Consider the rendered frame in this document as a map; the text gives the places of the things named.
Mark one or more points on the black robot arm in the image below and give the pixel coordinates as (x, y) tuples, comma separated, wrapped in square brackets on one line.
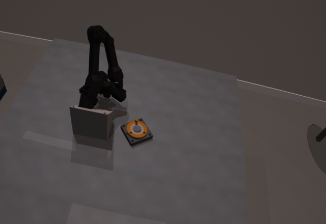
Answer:
[(96, 35)]

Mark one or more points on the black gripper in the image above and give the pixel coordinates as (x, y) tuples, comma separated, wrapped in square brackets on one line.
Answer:
[(104, 76)]

